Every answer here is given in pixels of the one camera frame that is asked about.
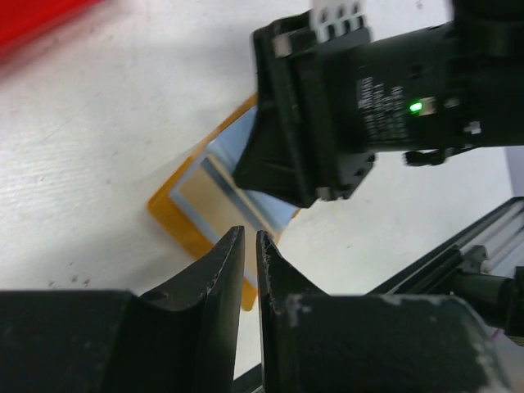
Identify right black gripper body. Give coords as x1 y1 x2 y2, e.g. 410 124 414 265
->
252 1 523 201

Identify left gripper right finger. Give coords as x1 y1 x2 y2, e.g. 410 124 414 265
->
256 231 512 392

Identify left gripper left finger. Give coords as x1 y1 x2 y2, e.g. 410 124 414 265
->
1 226 245 392

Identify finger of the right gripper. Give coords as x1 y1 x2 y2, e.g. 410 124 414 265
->
233 106 319 207

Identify orange credit card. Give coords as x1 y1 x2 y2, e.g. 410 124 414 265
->
178 154 281 242

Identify red plastic bin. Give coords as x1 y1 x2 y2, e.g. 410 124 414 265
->
1 0 113 74

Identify aluminium frame rail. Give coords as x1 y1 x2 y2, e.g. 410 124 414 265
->
233 197 523 392

